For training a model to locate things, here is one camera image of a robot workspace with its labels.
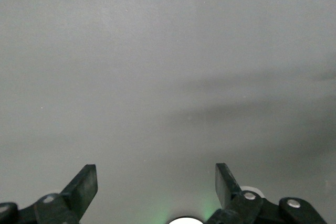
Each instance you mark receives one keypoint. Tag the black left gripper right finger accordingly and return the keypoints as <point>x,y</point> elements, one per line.
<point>225,184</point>

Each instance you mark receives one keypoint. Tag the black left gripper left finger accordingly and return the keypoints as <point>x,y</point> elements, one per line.
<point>81,187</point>

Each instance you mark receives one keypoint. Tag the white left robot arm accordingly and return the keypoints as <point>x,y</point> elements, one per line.
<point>186,221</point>

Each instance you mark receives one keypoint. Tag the dark grey table mat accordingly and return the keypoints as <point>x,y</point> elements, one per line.
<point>131,64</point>

